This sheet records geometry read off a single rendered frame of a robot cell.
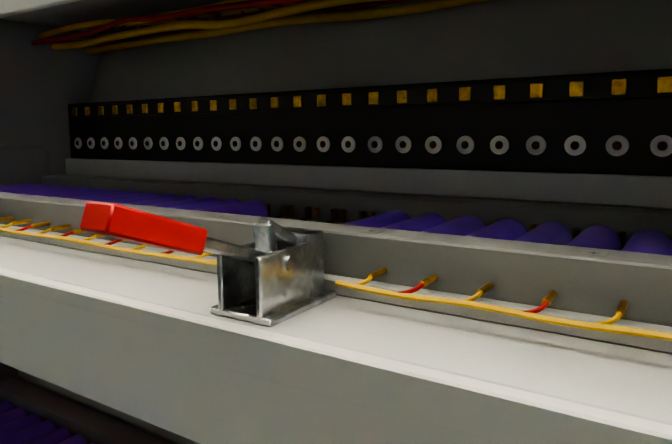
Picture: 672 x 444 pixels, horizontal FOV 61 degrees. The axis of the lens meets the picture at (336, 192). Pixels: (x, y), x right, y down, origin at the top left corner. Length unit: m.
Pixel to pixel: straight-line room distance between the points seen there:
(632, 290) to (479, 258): 0.05
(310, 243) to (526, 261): 0.08
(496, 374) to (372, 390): 0.03
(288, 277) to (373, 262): 0.04
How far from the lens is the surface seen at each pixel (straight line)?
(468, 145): 0.35
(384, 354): 0.17
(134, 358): 0.24
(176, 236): 0.17
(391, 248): 0.22
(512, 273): 0.20
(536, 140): 0.34
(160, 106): 0.51
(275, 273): 0.20
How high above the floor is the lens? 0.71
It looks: 9 degrees up
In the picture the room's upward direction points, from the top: 9 degrees clockwise
